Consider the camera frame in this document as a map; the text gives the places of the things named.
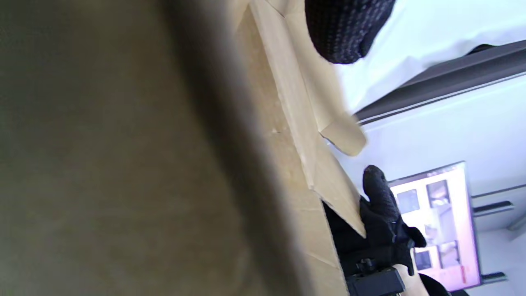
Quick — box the dark grey beam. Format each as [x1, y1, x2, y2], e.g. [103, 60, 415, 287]
[354, 39, 526, 125]

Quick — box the brown cardboard mailer box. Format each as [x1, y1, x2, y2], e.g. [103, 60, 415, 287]
[0, 0, 367, 296]

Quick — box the person's right hand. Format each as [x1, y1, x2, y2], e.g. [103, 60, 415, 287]
[325, 165, 426, 276]

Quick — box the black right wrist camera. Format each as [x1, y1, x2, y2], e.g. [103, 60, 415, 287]
[346, 258, 406, 296]

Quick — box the person's left hand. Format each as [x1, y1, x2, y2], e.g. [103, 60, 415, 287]
[305, 0, 396, 64]

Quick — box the person's right forearm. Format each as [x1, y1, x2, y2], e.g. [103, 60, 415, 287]
[394, 263, 430, 296]

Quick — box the lit computer monitor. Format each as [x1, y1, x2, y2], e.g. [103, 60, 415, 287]
[388, 161, 482, 292]

